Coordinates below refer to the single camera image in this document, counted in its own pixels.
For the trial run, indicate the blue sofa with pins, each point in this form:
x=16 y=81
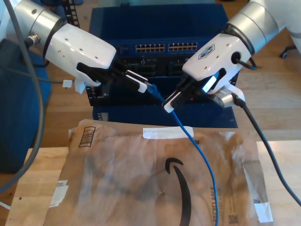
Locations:
x=16 y=117

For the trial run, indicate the white shipping label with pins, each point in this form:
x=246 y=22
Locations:
x=58 y=193

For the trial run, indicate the black rack server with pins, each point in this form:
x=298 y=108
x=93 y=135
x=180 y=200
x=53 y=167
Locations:
x=157 y=68

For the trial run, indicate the brown paper mailer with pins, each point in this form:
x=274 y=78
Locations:
x=105 y=176

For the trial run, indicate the long white tape strip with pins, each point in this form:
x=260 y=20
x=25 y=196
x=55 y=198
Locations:
x=160 y=133

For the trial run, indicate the black open rack frame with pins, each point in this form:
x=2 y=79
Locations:
x=68 y=14

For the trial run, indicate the short white tape piece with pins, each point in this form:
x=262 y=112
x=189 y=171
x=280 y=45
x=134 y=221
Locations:
x=264 y=212

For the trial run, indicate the black office chair base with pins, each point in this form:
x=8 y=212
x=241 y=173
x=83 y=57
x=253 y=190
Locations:
x=284 y=54

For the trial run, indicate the black rack shelf tray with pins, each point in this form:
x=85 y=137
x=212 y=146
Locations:
x=122 y=101

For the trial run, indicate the blue network switch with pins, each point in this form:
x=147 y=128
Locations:
x=152 y=23

